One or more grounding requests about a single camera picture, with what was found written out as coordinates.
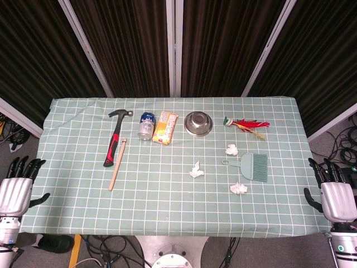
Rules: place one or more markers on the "red black claw hammer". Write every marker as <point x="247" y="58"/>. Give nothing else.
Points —
<point x="114" y="142"/>

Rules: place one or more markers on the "yellow biscuit packet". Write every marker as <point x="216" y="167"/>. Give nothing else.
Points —
<point x="165" y="128"/>

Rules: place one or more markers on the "dark corrugated partition panel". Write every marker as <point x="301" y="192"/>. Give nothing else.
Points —
<point x="125" y="47"/>
<point x="320" y="56"/>
<point x="223" y="47"/>
<point x="36" y="56"/>

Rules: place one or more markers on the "stainless steel bowl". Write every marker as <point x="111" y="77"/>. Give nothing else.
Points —
<point x="198" y="123"/>

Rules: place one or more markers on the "wooden stick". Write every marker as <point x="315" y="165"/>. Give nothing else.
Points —
<point x="118" y="164"/>

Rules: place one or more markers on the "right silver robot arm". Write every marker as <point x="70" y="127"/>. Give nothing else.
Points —
<point x="344" y="245"/>

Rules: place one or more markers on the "red feather shuttlecock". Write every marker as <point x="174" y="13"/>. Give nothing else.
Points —
<point x="245" y="124"/>

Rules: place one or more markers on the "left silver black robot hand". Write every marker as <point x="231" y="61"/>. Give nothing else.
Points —
<point x="15" y="195"/>

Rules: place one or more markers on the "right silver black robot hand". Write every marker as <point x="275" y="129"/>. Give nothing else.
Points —
<point x="338" y="201"/>

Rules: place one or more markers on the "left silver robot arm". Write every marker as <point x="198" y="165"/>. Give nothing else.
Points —
<point x="8" y="237"/>

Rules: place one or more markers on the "white partition base rail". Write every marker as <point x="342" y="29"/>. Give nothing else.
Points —
<point x="332" y="123"/>
<point x="19" y="117"/>

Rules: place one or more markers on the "green translucent plastic strip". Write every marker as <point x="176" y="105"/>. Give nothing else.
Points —
<point x="256" y="166"/>

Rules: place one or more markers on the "green white checked tablecloth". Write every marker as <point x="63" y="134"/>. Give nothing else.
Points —
<point x="167" y="201"/>

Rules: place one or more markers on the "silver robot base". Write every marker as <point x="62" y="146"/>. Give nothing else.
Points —
<point x="170" y="251"/>

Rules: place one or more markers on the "black shoe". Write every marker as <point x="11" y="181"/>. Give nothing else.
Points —
<point x="55" y="243"/>

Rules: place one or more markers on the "crumpled white paper ball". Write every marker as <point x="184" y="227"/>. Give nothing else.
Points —
<point x="231" y="150"/>
<point x="238" y="188"/>
<point x="197" y="171"/>

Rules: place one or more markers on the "blue silver drink can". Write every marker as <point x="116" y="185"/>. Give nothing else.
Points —
<point x="146" y="127"/>

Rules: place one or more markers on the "white double partition post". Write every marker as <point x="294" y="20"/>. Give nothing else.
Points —
<point x="174" y="47"/>

